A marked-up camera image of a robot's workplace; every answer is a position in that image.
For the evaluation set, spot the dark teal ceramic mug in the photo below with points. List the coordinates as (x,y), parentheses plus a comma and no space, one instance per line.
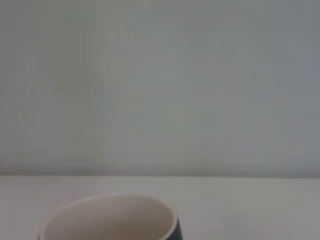
(112,220)

